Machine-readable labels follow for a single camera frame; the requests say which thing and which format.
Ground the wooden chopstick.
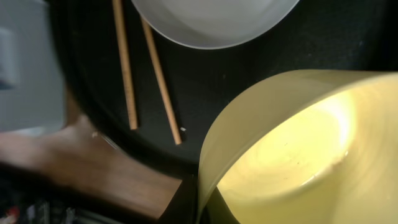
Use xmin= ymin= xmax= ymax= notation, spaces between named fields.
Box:
xmin=141 ymin=17 xmax=182 ymax=145
xmin=112 ymin=0 xmax=138 ymax=129

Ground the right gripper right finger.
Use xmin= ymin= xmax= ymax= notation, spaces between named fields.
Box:
xmin=205 ymin=187 xmax=239 ymax=224

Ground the yellow bowl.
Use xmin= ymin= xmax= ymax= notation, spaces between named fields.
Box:
xmin=197 ymin=70 xmax=397 ymax=223

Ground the round black tray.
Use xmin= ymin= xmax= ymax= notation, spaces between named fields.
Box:
xmin=50 ymin=0 xmax=397 ymax=176

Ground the grey dishwasher rack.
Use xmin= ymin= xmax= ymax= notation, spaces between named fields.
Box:
xmin=1 ymin=0 xmax=66 ymax=136

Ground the left wooden chopstick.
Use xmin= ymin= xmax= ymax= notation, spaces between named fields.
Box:
xmin=112 ymin=0 xmax=138 ymax=129

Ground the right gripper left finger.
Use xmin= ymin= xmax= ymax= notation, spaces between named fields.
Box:
xmin=157 ymin=177 xmax=198 ymax=224

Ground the grey plate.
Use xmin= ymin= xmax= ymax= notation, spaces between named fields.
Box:
xmin=132 ymin=0 xmax=299 ymax=50

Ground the right wooden chopstick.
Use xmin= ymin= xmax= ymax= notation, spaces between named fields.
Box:
xmin=141 ymin=17 xmax=182 ymax=145

